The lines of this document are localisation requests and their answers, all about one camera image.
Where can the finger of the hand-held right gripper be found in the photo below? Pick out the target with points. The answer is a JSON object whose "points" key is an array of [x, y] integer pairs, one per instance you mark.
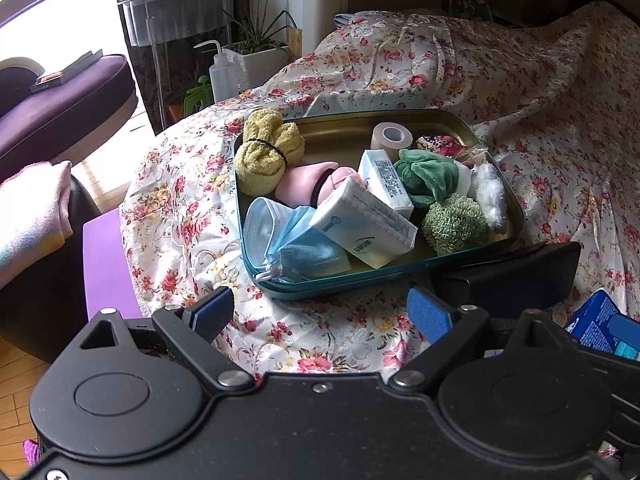
{"points": [[627, 380]]}

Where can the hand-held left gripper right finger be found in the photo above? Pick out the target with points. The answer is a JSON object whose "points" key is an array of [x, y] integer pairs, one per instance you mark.
{"points": [[427, 312]]}

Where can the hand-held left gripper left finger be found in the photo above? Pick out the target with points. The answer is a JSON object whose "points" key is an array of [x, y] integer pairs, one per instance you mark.
{"points": [[215, 310]]}

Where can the blue printed box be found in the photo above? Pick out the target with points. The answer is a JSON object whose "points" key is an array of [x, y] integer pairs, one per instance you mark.
{"points": [[595, 320]]}

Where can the white face mask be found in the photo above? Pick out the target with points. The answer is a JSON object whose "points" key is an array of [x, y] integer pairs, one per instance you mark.
{"points": [[260, 235]]}

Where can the green knitted scrubber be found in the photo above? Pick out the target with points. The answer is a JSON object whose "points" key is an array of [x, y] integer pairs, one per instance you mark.
{"points": [[455, 225]]}

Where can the black box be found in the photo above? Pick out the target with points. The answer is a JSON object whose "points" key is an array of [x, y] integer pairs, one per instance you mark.
{"points": [[515, 275]]}

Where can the blue face mask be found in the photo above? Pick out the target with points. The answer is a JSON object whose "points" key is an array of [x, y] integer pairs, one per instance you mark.
{"points": [[310, 255]]}

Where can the white tissue pack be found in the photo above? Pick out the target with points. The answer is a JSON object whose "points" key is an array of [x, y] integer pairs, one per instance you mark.
{"points": [[360, 225], [387, 180]]}

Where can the white plush toy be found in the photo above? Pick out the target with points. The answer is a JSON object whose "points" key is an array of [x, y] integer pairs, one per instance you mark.
{"points": [[492, 195]]}

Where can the green velvet scrunchie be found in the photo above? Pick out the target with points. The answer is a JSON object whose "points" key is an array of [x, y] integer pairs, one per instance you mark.
{"points": [[425, 175]]}

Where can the pink cloth bundle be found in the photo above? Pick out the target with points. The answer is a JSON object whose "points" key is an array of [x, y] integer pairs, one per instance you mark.
{"points": [[295, 185]]}

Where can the yellow towel bundle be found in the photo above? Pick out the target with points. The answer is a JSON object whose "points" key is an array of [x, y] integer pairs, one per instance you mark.
{"points": [[260, 160]]}

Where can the beige tape roll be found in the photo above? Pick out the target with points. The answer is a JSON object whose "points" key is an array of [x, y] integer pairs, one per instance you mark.
{"points": [[390, 136]]}

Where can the green metal tin tray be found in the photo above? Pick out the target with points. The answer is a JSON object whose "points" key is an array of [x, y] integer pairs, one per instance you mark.
{"points": [[350, 132]]}

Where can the purple block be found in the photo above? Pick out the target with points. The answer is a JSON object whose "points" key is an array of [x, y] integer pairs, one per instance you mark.
{"points": [[110, 260]]}

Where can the pink striped blanket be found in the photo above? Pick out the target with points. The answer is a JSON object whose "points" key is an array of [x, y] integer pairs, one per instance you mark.
{"points": [[30, 220]]}

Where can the green plastic toy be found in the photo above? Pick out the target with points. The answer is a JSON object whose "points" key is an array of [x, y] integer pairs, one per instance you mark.
{"points": [[196, 97]]}

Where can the white squeeze bottle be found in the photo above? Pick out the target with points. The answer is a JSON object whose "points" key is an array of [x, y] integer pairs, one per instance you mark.
{"points": [[222, 77]]}

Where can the floral bedspread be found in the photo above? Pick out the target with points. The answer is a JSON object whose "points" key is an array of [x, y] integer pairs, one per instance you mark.
{"points": [[550, 110]]}

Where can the potted plant in white pot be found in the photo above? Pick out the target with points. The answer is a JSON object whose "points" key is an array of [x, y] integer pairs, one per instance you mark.
{"points": [[260, 65]]}

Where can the purple chair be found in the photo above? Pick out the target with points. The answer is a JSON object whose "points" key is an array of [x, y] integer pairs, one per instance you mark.
{"points": [[65, 110]]}

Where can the dark book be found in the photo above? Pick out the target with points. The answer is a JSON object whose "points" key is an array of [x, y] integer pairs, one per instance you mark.
{"points": [[65, 72]]}

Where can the clear round side table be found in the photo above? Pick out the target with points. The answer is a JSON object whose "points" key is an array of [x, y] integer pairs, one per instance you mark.
{"points": [[175, 15]]}

